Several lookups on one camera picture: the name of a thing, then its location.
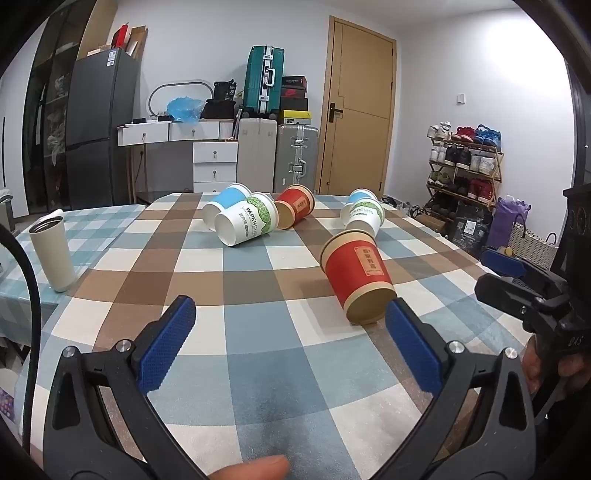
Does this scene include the pair of shoes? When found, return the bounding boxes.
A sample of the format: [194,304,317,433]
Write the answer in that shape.
[382,195,423,219]

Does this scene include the light teal checkered tablecloth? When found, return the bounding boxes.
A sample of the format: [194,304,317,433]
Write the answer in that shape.
[0,203,149,342]

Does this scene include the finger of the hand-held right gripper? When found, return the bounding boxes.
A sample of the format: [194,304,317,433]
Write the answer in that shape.
[480,248,561,283]
[475,272,548,320]

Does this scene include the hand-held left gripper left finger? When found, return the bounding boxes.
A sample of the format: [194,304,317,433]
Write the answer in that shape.
[44,295,204,480]

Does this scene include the black printed box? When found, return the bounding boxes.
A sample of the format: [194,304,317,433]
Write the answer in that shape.
[449,202,495,260]

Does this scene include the person's right hand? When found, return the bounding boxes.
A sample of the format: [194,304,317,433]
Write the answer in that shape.
[522,342,557,396]

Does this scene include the small blue paper cup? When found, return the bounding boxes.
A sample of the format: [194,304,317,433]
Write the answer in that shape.
[340,188,379,223]

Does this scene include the large red paper cup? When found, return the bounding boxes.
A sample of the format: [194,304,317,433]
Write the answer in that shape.
[320,229,398,326]

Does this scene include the purple gift bag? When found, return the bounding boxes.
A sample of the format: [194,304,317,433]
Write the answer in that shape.
[488,195,533,251]

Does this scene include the oval mirror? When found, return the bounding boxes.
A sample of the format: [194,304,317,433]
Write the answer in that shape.
[147,80,213,123]

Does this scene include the small red paper cup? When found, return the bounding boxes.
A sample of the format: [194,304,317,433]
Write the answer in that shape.
[274,185,316,230]

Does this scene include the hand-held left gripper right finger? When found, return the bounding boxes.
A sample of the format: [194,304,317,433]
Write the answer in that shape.
[374,298,537,480]

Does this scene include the black glass cabinet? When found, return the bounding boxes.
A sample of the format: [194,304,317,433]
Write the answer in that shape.
[22,0,99,219]

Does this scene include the stack of shoe boxes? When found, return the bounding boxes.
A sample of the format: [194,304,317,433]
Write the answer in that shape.
[280,76,311,126]

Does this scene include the white suitcase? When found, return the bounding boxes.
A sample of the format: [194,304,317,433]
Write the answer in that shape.
[237,117,278,193]

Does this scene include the rows of shoes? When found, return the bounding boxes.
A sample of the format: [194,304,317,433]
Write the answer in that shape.
[426,122,503,208]

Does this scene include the large white green paper cup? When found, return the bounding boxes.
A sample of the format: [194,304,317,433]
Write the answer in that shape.
[213,192,280,248]

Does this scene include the grey refrigerator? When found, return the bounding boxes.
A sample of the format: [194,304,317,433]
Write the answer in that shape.
[65,48,140,211]

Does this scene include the large blue paper cup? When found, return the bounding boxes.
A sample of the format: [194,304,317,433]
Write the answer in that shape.
[202,183,253,232]

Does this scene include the wooden shoe rack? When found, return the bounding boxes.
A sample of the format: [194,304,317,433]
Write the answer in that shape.
[425,134,505,214]

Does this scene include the black bag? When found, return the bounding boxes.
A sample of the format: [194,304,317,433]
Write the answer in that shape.
[200,80,238,120]

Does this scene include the teal suitcase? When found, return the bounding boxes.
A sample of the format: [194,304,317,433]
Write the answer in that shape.
[243,45,286,117]

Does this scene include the black cable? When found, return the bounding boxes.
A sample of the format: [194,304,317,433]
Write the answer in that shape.
[0,225,48,462]

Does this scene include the silver suitcase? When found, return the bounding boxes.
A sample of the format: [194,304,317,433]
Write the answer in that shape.
[276,123,321,195]

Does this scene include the person's left hand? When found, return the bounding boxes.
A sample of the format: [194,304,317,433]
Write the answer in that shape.
[208,455,291,480]

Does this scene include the small white green paper cup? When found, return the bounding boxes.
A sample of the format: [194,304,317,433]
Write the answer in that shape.
[344,198,386,241]

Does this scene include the woven basket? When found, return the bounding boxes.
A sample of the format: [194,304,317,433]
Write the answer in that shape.
[509,213,560,271]

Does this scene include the brown blue checkered tablecloth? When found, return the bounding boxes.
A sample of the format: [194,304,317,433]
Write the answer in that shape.
[14,191,541,480]

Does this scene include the blue plastic bag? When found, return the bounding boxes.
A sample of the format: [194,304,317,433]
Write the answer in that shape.
[167,95,204,123]

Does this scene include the flat cardboard box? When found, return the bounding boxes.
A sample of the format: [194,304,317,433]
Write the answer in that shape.
[126,26,149,60]

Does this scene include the white steel tumbler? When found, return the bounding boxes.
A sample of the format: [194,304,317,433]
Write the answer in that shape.
[28,209,79,293]

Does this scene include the wooden door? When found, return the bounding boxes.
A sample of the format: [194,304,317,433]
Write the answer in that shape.
[316,15,398,198]

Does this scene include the white dressing desk with drawers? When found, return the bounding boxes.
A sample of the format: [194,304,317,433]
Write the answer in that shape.
[116,119,239,195]

